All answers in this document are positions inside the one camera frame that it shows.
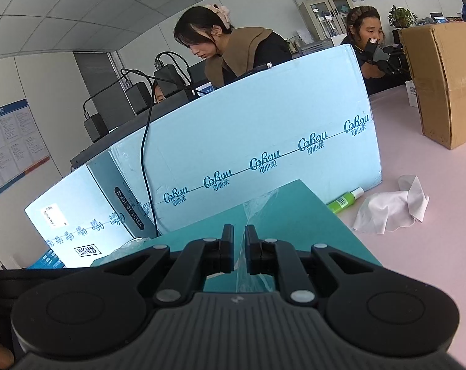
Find large light blue carton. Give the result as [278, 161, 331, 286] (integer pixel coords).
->
[109, 43, 384, 236]

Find pink desktop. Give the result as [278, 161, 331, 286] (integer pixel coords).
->
[327, 85, 466, 370]

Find long black cable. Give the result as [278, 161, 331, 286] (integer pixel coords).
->
[119, 68, 203, 236]

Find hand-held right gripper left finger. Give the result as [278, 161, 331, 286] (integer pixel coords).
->
[90, 223, 235, 306]

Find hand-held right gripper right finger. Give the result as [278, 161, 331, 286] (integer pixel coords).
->
[244, 224, 388, 306]

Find light blue carton white label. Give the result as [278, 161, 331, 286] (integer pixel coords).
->
[24, 160, 158, 268]

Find white tissue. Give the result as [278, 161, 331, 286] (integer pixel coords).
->
[352, 175, 430, 235]

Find dark cloth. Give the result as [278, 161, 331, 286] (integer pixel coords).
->
[0, 268, 80, 340]

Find teal box lid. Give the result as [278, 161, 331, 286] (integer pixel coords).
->
[90, 179, 384, 294]

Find black power adapter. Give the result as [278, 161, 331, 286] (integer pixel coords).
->
[125, 82, 153, 115]
[154, 61, 188, 98]
[83, 113, 109, 142]

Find green potted plant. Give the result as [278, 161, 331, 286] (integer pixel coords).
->
[388, 5, 418, 28]

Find green tube white cap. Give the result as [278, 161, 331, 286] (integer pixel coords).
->
[326, 187, 365, 215]

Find brown cardboard box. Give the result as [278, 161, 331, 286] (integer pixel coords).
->
[399, 22, 466, 150]

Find blue packet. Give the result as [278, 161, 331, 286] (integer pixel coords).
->
[26, 249, 66, 269]

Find black adapter cable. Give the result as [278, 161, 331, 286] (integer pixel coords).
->
[155, 51, 191, 85]
[83, 80, 129, 118]

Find glass door cabinet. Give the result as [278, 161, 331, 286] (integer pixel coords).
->
[299, 0, 351, 44]

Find small white card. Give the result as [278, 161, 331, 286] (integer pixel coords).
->
[406, 80, 419, 107]

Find grey file tray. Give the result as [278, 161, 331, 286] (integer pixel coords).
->
[298, 40, 336, 58]

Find black cable silver plug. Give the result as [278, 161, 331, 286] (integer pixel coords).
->
[237, 63, 273, 80]

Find wall poster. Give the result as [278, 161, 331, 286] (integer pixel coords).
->
[0, 99, 51, 206]

